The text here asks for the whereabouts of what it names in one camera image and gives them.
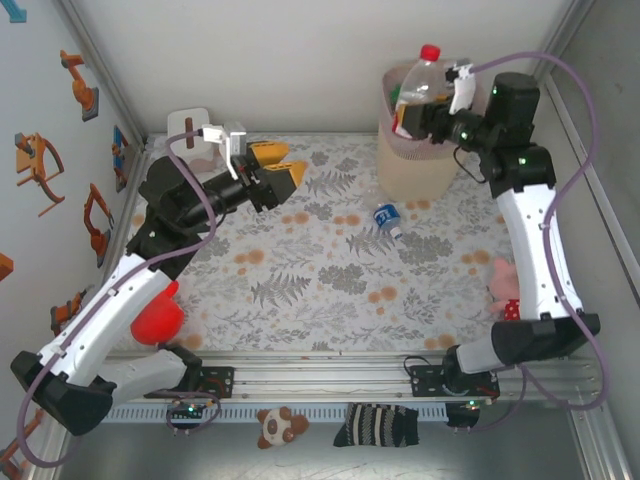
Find white perforated cable duct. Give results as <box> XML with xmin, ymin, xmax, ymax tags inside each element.
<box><xmin>107</xmin><ymin>403</ymin><xmax>449</xmax><ymax>425</ymax></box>

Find pink plush toy polka dots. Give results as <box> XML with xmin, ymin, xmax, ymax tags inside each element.
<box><xmin>487</xmin><ymin>258</ymin><xmax>521</xmax><ymax>321</ymax></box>

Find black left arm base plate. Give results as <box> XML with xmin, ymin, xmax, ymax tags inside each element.
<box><xmin>143</xmin><ymin>366</ymin><xmax>236</xmax><ymax>400</ymax></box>

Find aluminium corner post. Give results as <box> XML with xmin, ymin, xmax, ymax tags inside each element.
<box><xmin>52</xmin><ymin>0</ymin><xmax>149</xmax><ymax>151</ymax></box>
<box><xmin>499</xmin><ymin>0</ymin><xmax>599</xmax><ymax>149</ymax></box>

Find blue orange wall sticker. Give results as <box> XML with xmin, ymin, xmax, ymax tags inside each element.
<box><xmin>112</xmin><ymin>124</ymin><xmax>130</xmax><ymax>194</ymax></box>

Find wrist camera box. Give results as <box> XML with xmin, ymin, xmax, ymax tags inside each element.
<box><xmin>200</xmin><ymin>122</ymin><xmax>247</xmax><ymax>181</ymax></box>
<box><xmin>443</xmin><ymin>58</ymin><xmax>475</xmax><ymax>116</ymax></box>

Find orange claw wall sticker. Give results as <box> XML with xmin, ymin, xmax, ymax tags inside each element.
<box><xmin>13</xmin><ymin>132</ymin><xmax>66</xmax><ymax>217</ymax></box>

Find clear bottle red label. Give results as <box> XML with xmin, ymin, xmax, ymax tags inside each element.
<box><xmin>392</xmin><ymin>43</ymin><xmax>445</xmax><ymax>139</ymax></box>

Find controller board with LED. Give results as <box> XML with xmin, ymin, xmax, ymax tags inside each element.
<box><xmin>446</xmin><ymin>398</ymin><xmax>485</xmax><ymax>427</ymax></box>
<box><xmin>167</xmin><ymin>401</ymin><xmax>214</xmax><ymax>420</ymax></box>

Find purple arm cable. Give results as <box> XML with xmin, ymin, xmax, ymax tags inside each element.
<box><xmin>16</xmin><ymin>130</ymin><xmax>219</xmax><ymax>469</ymax></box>
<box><xmin>447</xmin><ymin>51</ymin><xmax>610</xmax><ymax>434</ymax></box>

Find beige bin with pink bag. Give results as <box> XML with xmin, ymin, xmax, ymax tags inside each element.
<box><xmin>377</xmin><ymin>59</ymin><xmax>489</xmax><ymax>199</ymax></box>

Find panda plush toy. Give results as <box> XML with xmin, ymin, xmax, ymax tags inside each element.
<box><xmin>256</xmin><ymin>405</ymin><xmax>311</xmax><ymax>450</ymax></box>

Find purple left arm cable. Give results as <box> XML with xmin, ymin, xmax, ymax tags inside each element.
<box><xmin>16</xmin><ymin>130</ymin><xmax>219</xmax><ymax>469</ymax></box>

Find black white striped sock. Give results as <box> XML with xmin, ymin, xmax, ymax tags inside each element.
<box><xmin>332</xmin><ymin>402</ymin><xmax>420</xmax><ymax>449</ymax></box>

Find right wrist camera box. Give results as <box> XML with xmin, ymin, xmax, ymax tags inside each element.
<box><xmin>443</xmin><ymin>58</ymin><xmax>475</xmax><ymax>116</ymax></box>

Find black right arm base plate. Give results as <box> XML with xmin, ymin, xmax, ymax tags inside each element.
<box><xmin>409</xmin><ymin>364</ymin><xmax>501</xmax><ymax>400</ymax></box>

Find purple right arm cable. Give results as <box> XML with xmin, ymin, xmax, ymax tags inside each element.
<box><xmin>447</xmin><ymin>51</ymin><xmax>610</xmax><ymax>434</ymax></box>

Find white tissue box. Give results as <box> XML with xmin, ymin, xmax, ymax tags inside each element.
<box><xmin>166</xmin><ymin>106</ymin><xmax>220</xmax><ymax>174</ymax></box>

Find aluminium front rail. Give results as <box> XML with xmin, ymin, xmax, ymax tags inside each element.
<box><xmin>47</xmin><ymin>349</ymin><xmax>606</xmax><ymax>404</ymax></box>

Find small bottle blue label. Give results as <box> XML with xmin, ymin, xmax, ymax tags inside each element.
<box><xmin>372</xmin><ymin>202</ymin><xmax>404</xmax><ymax>240</ymax></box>

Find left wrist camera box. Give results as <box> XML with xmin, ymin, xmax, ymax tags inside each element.
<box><xmin>200</xmin><ymin>122</ymin><xmax>247</xmax><ymax>181</ymax></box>

